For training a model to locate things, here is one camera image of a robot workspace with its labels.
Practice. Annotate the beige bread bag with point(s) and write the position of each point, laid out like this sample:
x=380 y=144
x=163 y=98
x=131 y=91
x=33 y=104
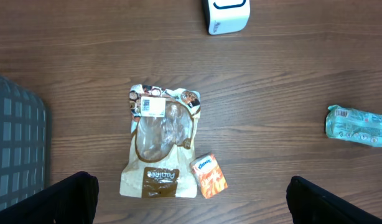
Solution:
x=163 y=128

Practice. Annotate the grey plastic mesh basket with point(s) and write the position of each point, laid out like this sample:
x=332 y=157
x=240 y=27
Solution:
x=23 y=124

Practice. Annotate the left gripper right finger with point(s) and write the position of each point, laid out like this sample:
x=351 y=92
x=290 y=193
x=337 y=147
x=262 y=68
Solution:
x=308 y=204

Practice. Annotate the white barcode scanner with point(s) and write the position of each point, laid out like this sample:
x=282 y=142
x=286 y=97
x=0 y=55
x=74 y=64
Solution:
x=226 y=16

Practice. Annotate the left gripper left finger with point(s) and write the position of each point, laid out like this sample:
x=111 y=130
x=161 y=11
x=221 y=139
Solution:
x=72 y=200

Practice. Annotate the orange white packet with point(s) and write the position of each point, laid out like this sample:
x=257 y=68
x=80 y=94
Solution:
x=209 y=175

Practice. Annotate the teal white snack packet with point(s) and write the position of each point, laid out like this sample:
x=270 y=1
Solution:
x=353 y=125

